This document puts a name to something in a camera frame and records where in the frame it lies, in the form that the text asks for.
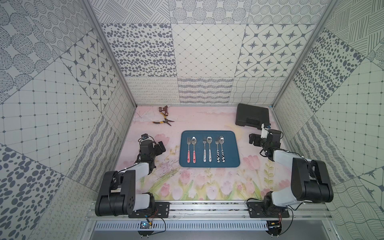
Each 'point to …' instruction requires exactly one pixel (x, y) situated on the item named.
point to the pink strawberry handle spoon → (194, 140)
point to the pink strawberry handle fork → (188, 156)
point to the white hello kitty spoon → (209, 140)
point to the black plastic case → (252, 116)
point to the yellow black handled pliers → (166, 120)
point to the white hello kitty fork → (204, 158)
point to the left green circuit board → (145, 224)
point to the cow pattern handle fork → (218, 158)
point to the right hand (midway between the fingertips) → (257, 137)
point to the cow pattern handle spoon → (221, 141)
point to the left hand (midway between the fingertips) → (154, 142)
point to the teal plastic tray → (209, 148)
